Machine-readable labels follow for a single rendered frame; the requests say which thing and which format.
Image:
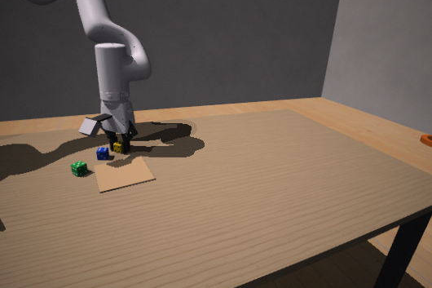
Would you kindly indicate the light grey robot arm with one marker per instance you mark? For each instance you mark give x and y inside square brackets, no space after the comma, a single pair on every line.
[117,64]

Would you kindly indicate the peach square mat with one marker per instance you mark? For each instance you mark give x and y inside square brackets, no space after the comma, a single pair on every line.
[123,173]

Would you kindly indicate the yellow die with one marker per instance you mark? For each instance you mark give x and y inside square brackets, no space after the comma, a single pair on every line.
[118,147]

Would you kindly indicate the green die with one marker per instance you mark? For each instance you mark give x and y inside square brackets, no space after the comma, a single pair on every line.
[79,168]

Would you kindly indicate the blue die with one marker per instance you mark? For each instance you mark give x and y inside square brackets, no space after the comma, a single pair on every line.
[102,154]

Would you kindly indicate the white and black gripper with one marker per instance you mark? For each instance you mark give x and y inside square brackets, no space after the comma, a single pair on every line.
[122,121]

